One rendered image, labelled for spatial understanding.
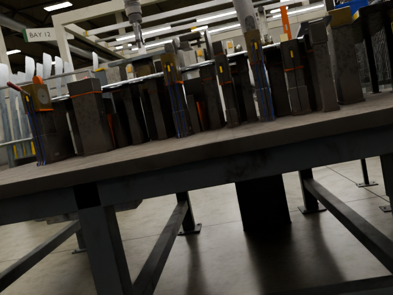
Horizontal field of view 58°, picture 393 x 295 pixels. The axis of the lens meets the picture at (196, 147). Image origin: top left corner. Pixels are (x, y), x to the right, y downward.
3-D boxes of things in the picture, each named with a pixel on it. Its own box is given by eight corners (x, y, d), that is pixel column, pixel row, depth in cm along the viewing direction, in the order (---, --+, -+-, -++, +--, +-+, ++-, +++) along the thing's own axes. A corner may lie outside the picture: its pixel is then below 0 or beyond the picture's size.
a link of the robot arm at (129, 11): (141, 6, 205) (144, 16, 206) (126, 9, 206) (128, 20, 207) (138, 1, 196) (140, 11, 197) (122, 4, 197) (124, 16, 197)
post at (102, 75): (109, 147, 210) (92, 73, 206) (115, 146, 217) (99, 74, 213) (121, 144, 208) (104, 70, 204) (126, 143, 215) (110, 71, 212)
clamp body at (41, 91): (32, 168, 157) (12, 86, 154) (51, 163, 171) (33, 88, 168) (49, 165, 155) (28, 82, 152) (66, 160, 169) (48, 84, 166)
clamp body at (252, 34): (259, 124, 134) (241, 31, 131) (260, 122, 145) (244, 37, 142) (277, 120, 132) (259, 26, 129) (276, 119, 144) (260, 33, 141)
